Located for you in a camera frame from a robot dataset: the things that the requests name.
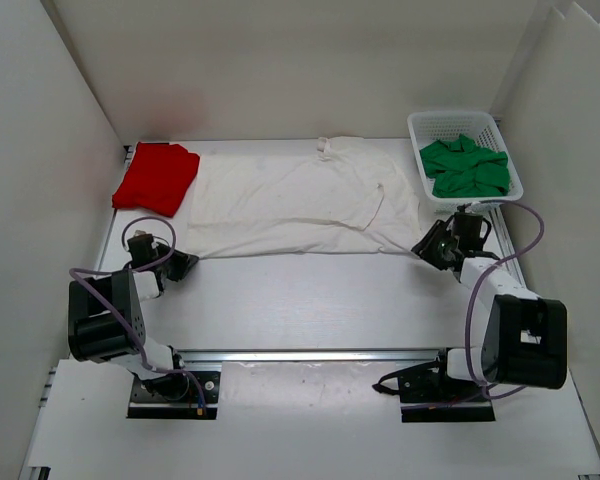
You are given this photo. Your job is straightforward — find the purple cable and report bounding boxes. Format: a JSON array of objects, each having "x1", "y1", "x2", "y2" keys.
[
  {"x1": 68, "y1": 217, "x2": 209, "y2": 416},
  {"x1": 457, "y1": 199, "x2": 547, "y2": 400}
]

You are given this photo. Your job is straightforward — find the aluminium rail front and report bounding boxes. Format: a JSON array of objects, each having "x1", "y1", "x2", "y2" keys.
[{"x1": 180, "y1": 349, "x2": 439, "y2": 364}]

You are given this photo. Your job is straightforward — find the green garment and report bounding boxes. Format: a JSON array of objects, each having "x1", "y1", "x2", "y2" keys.
[{"x1": 419, "y1": 135, "x2": 511, "y2": 198}]

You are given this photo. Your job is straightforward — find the white plastic basket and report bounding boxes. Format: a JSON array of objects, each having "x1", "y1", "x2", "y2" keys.
[{"x1": 407, "y1": 110, "x2": 523, "y2": 212}]

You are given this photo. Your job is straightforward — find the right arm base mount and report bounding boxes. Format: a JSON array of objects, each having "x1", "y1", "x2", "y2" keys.
[{"x1": 372, "y1": 349, "x2": 496, "y2": 423}]

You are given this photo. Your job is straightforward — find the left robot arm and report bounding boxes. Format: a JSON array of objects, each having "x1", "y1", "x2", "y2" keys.
[{"x1": 68, "y1": 231, "x2": 199, "y2": 400}]

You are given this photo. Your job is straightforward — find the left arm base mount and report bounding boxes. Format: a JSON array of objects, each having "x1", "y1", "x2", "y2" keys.
[{"x1": 127, "y1": 363, "x2": 221, "y2": 420}]

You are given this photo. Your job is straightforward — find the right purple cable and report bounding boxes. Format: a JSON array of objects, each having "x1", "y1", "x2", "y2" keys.
[{"x1": 457, "y1": 199, "x2": 547, "y2": 400}]

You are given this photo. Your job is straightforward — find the red t-shirt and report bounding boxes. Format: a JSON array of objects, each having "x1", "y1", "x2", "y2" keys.
[{"x1": 112, "y1": 142, "x2": 201, "y2": 218}]

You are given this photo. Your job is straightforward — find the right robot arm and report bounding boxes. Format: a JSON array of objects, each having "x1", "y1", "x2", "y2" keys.
[{"x1": 412, "y1": 211, "x2": 568, "y2": 400}]

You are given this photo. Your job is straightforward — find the white t-shirt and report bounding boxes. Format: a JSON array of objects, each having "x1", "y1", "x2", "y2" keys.
[{"x1": 184, "y1": 137, "x2": 421, "y2": 259}]

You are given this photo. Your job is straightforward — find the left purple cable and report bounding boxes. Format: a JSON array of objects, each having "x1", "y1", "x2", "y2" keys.
[{"x1": 68, "y1": 217, "x2": 209, "y2": 416}]

